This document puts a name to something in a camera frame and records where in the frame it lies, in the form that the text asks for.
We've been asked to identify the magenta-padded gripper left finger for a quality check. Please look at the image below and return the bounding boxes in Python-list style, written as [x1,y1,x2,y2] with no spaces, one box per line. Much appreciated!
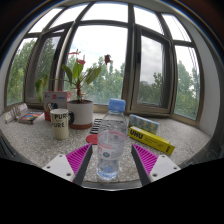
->
[42,143,94,187]

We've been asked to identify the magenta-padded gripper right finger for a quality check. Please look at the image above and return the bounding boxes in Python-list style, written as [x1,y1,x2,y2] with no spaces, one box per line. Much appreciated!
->
[131,143,181,187]

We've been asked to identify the clear blue-capped water bottle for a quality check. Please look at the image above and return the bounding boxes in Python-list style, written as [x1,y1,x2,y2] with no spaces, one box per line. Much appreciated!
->
[96,98,128,181]

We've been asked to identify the yellow glue box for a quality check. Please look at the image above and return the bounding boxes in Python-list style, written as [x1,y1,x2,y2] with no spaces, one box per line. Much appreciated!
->
[128,126,176,156]

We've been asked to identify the white mug with black lettering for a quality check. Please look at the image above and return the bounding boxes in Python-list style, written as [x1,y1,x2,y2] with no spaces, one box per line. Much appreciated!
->
[49,108,75,140]

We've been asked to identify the light blue tissue pack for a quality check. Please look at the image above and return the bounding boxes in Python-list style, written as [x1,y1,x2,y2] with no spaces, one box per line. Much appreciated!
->
[128,114,160,135]

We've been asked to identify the red-flowered plant in white pot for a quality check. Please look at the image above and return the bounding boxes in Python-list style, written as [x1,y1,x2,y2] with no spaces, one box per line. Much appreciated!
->
[34,49,112,130]

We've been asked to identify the red and white cardboard box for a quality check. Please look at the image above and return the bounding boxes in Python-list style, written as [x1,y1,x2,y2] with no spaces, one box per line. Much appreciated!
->
[43,91,72,122]

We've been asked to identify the white plastic package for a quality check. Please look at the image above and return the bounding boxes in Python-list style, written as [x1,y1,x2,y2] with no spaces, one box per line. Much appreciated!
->
[3,103,29,124]

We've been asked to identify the dark metal window frame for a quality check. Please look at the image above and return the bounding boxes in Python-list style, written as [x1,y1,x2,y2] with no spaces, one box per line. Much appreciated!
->
[3,1,204,126]

